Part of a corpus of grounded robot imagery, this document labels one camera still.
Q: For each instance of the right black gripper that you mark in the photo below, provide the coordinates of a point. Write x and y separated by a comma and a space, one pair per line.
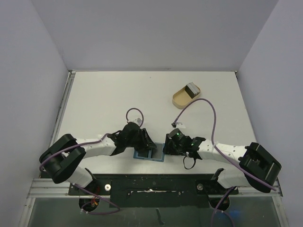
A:
168, 145

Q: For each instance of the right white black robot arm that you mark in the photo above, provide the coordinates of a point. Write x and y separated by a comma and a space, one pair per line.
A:
254, 165

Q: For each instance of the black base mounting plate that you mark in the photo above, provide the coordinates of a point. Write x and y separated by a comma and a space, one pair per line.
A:
157, 191

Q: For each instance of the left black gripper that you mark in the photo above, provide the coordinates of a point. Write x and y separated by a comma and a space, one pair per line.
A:
146, 143

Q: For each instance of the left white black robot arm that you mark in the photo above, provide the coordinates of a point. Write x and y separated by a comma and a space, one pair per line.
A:
62, 160

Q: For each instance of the aluminium rail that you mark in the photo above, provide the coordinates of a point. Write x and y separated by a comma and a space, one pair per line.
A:
278, 187
64, 100
46, 188

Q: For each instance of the tan oval wooden tray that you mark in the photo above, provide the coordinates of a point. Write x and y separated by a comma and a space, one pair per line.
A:
181, 99

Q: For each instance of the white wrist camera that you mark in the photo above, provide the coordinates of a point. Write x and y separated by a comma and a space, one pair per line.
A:
138, 121
178, 125

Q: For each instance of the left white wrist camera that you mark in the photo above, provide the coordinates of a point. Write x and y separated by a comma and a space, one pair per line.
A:
138, 121

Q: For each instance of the front aluminium rail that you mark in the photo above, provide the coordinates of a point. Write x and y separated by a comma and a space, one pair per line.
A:
46, 188

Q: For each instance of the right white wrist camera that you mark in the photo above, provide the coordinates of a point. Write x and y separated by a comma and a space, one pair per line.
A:
178, 125

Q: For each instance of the right aluminium rail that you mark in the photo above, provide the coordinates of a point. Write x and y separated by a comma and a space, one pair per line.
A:
278, 187

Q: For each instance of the left aluminium rail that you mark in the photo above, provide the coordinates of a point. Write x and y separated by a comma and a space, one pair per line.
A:
64, 100

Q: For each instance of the stack of cards in tray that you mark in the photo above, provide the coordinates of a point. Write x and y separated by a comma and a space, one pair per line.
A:
192, 90

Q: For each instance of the blue card holder wallet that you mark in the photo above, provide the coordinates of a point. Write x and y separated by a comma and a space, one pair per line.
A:
149, 158

